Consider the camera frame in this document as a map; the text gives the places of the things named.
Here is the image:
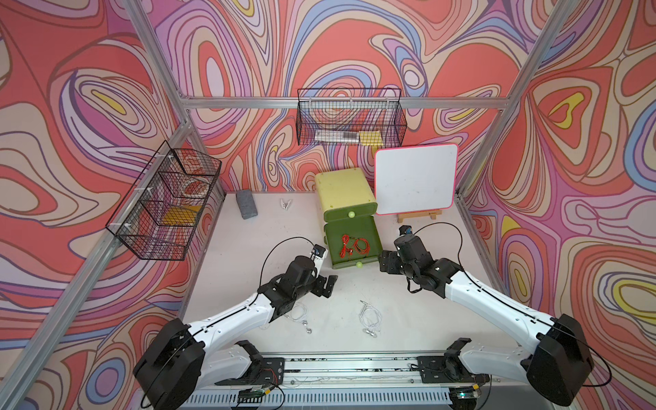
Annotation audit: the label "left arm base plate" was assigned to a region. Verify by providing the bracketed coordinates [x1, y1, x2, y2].
[215, 357, 285, 386]

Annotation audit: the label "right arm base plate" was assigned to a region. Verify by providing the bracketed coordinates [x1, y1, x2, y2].
[413, 355, 490, 385]

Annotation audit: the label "white earphones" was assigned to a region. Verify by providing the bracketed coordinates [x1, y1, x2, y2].
[359, 301, 383, 338]
[285, 302, 313, 334]

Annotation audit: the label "wooden easel stand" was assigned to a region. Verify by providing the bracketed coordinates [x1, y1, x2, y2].
[396, 209, 442, 224]

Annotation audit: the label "red earphones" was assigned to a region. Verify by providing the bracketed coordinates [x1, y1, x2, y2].
[354, 237, 371, 255]
[339, 234, 355, 259]

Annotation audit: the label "grey sponge block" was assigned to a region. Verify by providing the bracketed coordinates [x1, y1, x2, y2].
[236, 190, 258, 220]

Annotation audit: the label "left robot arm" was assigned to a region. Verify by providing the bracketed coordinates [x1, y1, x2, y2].
[133, 255, 338, 409]

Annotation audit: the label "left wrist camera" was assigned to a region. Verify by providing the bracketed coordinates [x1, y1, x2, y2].
[310, 244, 327, 274]

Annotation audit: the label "back black wire basket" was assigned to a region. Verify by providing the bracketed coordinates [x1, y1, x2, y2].
[296, 85, 408, 149]

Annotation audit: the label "pink framed whiteboard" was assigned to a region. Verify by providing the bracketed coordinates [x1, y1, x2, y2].
[374, 143, 458, 215]

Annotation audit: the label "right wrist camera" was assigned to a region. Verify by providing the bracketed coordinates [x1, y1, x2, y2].
[399, 225, 413, 237]

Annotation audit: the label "left black wire basket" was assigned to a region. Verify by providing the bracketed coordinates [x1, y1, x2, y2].
[105, 142, 222, 261]

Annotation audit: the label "green drawer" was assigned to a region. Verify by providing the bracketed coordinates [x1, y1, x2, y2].
[323, 202, 378, 223]
[324, 215, 383, 269]

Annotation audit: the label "yellow green drawer cabinet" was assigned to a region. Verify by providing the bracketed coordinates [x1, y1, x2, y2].
[315, 167, 378, 214]

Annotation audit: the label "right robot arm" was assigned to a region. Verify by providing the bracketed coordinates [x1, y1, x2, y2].
[379, 234, 595, 407]

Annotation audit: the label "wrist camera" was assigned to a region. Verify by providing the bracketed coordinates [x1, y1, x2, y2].
[399, 225, 413, 237]
[310, 244, 327, 274]

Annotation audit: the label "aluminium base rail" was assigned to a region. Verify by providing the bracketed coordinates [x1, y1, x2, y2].
[177, 351, 536, 409]

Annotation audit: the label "black wire basket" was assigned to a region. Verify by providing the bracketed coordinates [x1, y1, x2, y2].
[296, 85, 408, 149]
[105, 142, 222, 261]

